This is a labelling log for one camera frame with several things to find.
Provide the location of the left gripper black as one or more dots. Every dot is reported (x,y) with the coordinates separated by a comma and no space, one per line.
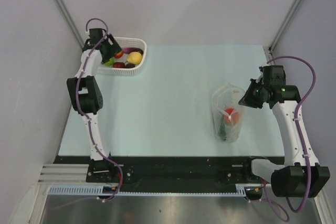
(115,48)

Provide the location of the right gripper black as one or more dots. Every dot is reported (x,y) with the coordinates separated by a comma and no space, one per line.
(247,99)

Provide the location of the red fake apple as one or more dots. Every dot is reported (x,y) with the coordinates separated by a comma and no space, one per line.
(119,55)

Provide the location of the purple fake eggplant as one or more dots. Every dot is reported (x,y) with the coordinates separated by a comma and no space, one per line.
(132,49)

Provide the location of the green fake pepper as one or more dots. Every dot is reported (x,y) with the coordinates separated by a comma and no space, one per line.
(109,63)

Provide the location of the dark red fake plum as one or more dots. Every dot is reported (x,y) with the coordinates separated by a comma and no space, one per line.
(118,65)

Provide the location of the clear polka dot zip bag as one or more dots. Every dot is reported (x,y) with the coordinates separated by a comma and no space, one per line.
(228,96)

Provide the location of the orange fake peach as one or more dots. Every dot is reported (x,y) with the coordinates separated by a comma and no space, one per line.
(231,116)

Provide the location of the yellow fake lemon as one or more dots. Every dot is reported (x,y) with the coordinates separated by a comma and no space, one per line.
(135,58)

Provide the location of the dark brown fake fruit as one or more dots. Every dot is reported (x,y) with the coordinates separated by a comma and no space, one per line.
(130,66)

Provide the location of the green fake cucumber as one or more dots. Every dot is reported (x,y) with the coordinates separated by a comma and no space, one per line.
(221,127)

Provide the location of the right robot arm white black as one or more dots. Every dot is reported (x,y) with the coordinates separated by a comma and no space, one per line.
(301,175)

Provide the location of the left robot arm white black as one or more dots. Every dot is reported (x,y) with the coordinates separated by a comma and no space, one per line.
(85,95)

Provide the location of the white perforated plastic basket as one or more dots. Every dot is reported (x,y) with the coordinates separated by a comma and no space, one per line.
(126,42)

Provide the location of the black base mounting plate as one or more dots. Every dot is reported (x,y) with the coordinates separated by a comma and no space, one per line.
(168,174)

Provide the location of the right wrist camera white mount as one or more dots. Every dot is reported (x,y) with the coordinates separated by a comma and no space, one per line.
(261,69)

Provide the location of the white slotted cable duct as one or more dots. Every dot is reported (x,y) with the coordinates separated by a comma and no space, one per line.
(82,190)

